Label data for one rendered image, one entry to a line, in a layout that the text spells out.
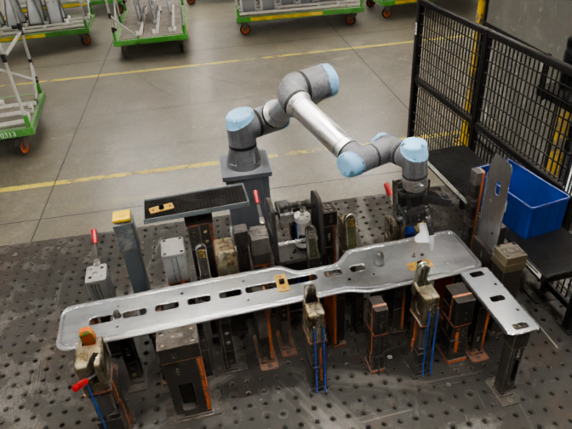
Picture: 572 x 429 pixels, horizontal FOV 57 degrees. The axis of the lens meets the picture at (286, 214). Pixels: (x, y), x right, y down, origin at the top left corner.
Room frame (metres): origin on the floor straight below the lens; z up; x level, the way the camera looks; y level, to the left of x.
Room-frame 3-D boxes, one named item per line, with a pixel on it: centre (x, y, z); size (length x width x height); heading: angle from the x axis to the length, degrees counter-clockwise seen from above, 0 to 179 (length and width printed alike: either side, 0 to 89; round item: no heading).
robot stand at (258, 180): (1.99, 0.16, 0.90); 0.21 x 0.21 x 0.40; 7
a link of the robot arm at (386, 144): (1.43, -0.32, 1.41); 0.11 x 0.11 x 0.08; 31
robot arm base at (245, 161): (1.99, 0.16, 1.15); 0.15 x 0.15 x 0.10
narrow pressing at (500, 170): (1.45, -0.69, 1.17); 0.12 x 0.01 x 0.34; 11
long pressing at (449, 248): (1.31, 0.05, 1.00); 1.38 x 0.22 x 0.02; 101
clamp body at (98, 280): (1.37, 0.64, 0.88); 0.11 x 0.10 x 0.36; 11
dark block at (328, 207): (1.58, -0.15, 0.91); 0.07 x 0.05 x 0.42; 11
